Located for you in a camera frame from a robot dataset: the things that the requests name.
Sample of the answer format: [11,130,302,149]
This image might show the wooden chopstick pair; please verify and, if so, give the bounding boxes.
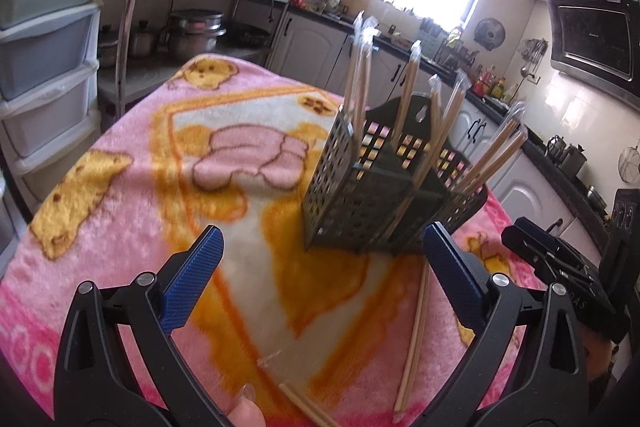
[393,258,430,424]

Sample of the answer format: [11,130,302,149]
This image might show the dark green utensil basket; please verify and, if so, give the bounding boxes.
[302,93,488,254]

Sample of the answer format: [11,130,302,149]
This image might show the white base kitchen cabinets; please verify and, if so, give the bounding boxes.
[267,6,608,263]

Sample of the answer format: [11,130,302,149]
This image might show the left hand painted nails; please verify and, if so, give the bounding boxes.
[227,384,266,427]

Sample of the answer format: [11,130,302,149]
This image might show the steel kettle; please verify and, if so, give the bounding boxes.
[546,135,587,179]

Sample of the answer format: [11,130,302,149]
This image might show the pink cartoon bear blanket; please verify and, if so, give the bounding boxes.
[1,56,473,426]

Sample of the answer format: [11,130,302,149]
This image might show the wrapped chopsticks near edge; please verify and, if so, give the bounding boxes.
[279,381,340,427]

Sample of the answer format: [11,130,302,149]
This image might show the chopsticks standing in basket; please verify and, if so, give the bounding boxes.
[344,10,530,208]

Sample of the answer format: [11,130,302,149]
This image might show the metal shelf rack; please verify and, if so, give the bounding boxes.
[99,0,290,119]

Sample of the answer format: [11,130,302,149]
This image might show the stacked steel pots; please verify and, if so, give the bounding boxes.
[166,9,226,62]

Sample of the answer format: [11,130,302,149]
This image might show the black range hood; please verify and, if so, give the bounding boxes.
[544,0,639,107]

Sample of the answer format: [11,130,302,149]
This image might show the plastic drawer tower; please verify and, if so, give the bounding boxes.
[1,0,102,211]

